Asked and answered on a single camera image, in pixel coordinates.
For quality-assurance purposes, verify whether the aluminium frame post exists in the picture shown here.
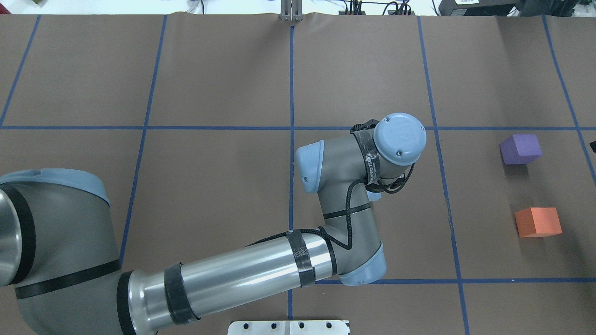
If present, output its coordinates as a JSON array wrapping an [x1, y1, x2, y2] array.
[[279, 0, 304, 22]]

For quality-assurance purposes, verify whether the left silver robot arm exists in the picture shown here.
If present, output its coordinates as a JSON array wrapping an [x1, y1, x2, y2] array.
[[1, 113, 427, 335]]

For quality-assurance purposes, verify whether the purple foam block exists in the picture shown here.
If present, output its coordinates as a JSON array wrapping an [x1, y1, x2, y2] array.
[[499, 134, 543, 165]]

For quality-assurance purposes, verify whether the orange foam block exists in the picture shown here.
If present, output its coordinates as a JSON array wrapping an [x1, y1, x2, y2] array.
[[514, 207, 562, 238]]

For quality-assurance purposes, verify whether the light blue foam block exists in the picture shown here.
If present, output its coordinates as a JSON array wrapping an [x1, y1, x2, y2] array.
[[367, 191, 382, 202]]

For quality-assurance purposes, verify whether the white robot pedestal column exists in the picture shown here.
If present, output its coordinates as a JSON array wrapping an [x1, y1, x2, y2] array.
[[227, 320, 351, 335]]

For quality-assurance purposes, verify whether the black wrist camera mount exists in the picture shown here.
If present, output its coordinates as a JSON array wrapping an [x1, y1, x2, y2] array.
[[350, 119, 379, 133]]

